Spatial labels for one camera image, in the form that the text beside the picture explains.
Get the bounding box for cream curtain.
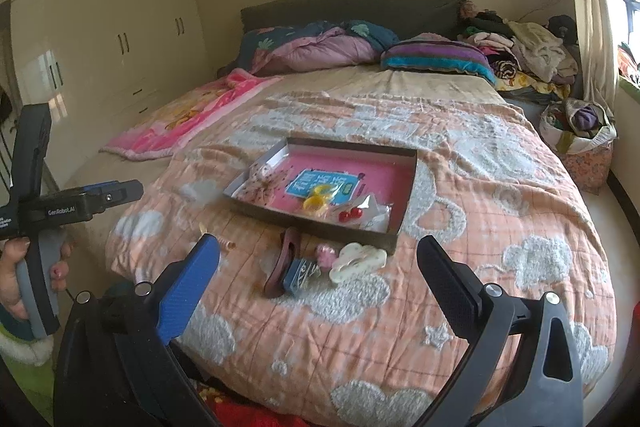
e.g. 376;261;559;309
552;0;626;108

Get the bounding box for shallow brown cardboard box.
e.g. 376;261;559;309
224;136;418;255

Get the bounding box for red cherry earrings bag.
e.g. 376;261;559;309
326;193;392;233

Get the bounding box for orange cloud pattern quilt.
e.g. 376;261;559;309
106;92;616;426

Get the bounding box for blue rectangular hair clip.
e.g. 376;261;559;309
282;258;321;297

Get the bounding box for cream cloud claw clip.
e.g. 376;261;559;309
329;243;387;285

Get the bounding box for yellow rings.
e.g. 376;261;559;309
300;183;342;218

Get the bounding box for pink fluffy hair clip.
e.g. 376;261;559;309
314;244;338;272

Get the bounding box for person's left hand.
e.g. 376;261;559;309
0;235;76;320

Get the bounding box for dark green headboard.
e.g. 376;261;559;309
240;0;466;40

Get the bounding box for pink cartoon blanket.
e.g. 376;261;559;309
101;68;282;161

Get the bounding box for pink and navy duvet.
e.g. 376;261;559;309
234;20;399;76

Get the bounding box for floral fabric basket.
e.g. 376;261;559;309
539;98;617;194

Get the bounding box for red patterned cloth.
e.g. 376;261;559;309
191;381;309;427

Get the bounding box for cream built-in wardrobe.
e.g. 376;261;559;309
6;0;212;185

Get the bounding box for purple teal striped pillow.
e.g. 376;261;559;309
381;34;497;86

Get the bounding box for beige spiral hair clip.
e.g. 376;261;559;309
195;222;235;256

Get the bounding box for mauve banana hair clip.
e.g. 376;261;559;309
262;227;300;299

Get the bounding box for pile of clothes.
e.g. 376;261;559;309
459;1;580;105

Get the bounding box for polka dot fabric bow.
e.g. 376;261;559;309
236;164;291;207

